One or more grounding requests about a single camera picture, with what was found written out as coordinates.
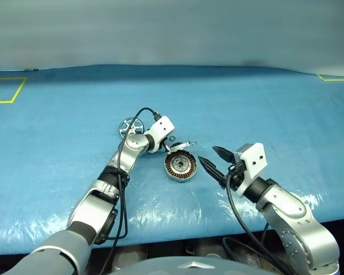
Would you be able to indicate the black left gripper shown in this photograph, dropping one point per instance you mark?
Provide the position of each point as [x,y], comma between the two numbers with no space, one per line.
[161,145]

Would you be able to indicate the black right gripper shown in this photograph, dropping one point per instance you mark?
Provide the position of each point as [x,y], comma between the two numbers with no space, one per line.
[235,175]

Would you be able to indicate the silver motor housing lid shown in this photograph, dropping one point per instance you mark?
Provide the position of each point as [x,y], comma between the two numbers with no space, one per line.
[179,146]

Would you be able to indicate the silver spoked rotor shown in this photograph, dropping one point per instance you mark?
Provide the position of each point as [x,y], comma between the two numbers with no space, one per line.
[122,130]

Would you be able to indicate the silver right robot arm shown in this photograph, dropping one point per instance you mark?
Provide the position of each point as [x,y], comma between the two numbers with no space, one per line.
[289,206]

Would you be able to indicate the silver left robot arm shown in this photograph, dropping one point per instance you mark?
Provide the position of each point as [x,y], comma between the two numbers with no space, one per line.
[126,157]

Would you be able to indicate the blue plastic table cover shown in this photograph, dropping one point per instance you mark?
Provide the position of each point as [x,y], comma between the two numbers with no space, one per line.
[246,114]

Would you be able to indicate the grey robot torso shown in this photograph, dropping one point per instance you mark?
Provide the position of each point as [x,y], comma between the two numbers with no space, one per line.
[189,267]

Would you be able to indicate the small black clip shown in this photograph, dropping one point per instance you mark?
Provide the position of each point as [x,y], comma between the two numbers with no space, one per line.
[31,69]

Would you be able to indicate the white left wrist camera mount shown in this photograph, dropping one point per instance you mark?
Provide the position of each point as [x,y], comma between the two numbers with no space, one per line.
[162,127]

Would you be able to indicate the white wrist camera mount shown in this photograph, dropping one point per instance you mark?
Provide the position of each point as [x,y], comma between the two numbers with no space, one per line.
[162,127]
[255,160]

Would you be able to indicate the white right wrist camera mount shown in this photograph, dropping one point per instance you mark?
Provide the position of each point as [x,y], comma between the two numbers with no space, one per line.
[255,160]

